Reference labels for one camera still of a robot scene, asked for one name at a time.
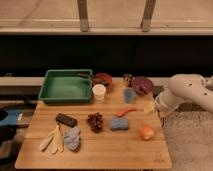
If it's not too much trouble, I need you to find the blue object at left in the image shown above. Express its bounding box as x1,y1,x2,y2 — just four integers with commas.
0,109,22,126

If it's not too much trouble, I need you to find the white paper cup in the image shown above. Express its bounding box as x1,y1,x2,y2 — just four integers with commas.
92,84,106,101

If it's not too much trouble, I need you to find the dark red grape bunch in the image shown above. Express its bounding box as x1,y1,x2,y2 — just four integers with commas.
87,112,103,133

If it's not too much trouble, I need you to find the blue translucent cup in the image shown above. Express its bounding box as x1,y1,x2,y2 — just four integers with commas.
123,88,136,103

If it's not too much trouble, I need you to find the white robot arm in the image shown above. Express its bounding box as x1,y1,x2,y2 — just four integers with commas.
151,74,213,114

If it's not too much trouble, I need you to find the green plastic tray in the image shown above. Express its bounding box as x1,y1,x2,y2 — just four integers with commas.
38,69,93,103

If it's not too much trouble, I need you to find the grey-blue towel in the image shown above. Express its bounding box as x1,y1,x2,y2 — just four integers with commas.
63,127,80,151

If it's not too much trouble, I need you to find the orange carrot toy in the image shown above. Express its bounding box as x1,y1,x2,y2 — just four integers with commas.
115,108,137,117

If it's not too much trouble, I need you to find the small dark jar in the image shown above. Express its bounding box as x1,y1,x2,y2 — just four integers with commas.
123,74,133,87

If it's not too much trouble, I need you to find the wooden fork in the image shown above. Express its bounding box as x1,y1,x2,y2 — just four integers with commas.
55,125,64,152

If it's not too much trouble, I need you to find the orange peach fruit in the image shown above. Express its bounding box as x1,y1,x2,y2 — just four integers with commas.
139,125,154,140

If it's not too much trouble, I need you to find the red bowl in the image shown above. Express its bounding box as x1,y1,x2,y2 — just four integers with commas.
93,73,112,87

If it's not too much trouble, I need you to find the blue sponge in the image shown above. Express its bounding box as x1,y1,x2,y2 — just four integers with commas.
110,117,129,131

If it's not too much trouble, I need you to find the black rectangular block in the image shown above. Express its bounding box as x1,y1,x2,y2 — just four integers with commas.
55,113,77,127

